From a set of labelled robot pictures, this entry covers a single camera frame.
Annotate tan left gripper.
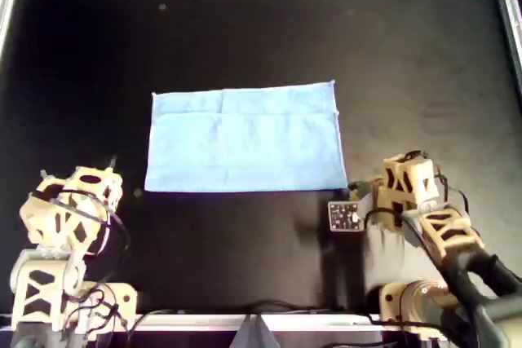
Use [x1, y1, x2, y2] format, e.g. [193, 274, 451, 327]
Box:
[67, 155, 123, 213]

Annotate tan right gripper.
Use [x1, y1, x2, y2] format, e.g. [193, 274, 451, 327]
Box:
[348, 154, 437, 231]

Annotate light blue microfibre cloth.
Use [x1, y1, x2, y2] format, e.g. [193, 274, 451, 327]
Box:
[144, 78, 348, 193]

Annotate grey triangular stand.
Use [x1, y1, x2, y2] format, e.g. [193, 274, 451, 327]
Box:
[230, 314, 281, 348]

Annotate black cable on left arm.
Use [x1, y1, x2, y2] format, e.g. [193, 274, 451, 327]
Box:
[30, 188, 131, 258]

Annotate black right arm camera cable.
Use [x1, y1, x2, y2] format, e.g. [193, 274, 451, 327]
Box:
[365, 162, 470, 227]

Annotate black cables at left base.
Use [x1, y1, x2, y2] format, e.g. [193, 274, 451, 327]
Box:
[60, 289, 139, 348]

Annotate thin black cable along frame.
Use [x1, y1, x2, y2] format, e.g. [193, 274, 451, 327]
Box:
[134, 301, 339, 319]

